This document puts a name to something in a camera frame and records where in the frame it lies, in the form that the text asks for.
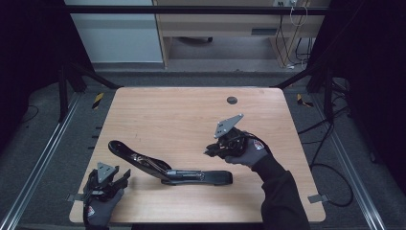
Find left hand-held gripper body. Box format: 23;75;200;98
82;161;129;203

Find white hanging cable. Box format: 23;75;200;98
289;5;309;28

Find black frame strut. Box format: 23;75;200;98
57;61;123;123
271;65;337;123

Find aluminium floor rail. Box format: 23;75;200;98
0;92;82;230
310;94;388;230

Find person's right hand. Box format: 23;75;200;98
223;133;270;170

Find light wooden desk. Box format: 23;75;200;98
152;0;331;69

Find black horizontal frame bar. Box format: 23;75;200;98
63;5;333;15

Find black desk cables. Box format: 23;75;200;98
275;13;316;69

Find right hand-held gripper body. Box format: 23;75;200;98
214;113;249;159

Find grey tape strip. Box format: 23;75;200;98
307;194;330;204
66;193;86;203

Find white cabinet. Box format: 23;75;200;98
64;0;165;64

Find person's left hand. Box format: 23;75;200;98
83;188;126;229

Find thin black floor cable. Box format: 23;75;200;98
21;104;40;125

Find yellow black floor tape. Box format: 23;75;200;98
91;92;105;110
296;93;315;108

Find black stapler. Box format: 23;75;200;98
107;139;234;187

